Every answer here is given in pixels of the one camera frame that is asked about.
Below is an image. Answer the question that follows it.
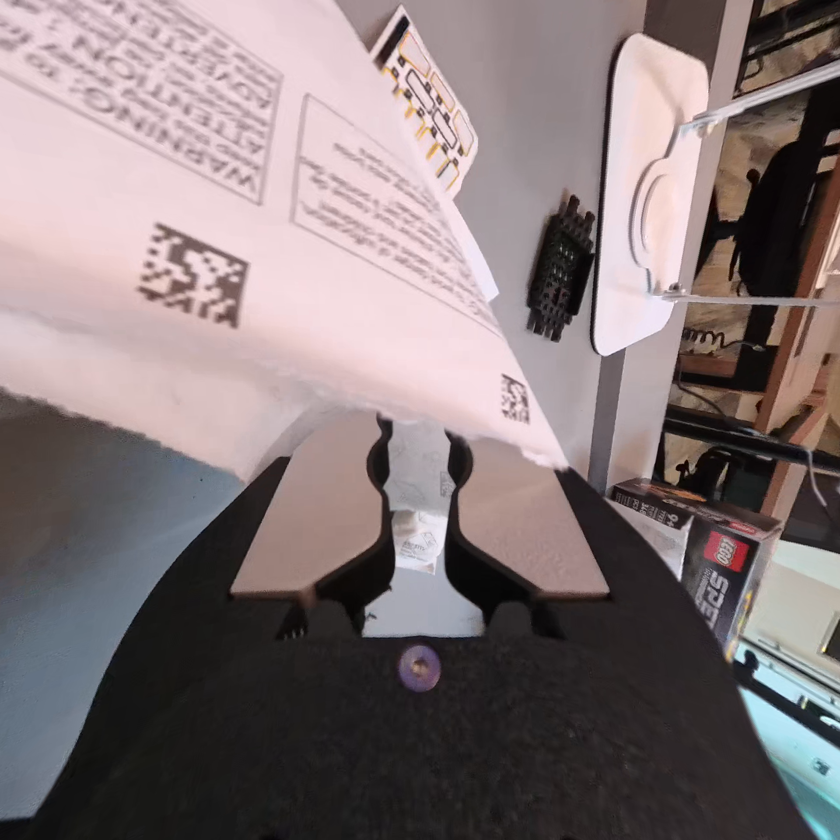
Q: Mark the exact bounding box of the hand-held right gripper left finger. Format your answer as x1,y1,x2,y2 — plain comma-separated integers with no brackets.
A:
228,410,396,635

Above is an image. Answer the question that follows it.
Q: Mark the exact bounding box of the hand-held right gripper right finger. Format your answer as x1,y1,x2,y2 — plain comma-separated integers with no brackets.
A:
443,428,613,635

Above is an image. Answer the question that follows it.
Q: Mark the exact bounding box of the small white paper bag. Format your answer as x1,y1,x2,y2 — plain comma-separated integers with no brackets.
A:
392,511,450,577

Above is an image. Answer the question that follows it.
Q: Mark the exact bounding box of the sticker sheet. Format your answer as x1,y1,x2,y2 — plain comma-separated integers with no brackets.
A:
369,4,480,199

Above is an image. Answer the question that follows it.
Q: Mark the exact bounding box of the grey wood-edged background desk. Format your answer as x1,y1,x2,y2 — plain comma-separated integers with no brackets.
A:
760,85,840,521

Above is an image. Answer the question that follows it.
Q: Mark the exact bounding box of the black toy set box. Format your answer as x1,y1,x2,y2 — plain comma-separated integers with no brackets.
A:
610,477,786,652

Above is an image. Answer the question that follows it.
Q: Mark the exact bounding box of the black toy chassis plate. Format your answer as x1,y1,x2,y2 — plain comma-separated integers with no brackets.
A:
524,193,599,344

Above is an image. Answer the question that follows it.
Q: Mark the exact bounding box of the black office chair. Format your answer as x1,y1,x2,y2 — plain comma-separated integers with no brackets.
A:
727,140,829,298

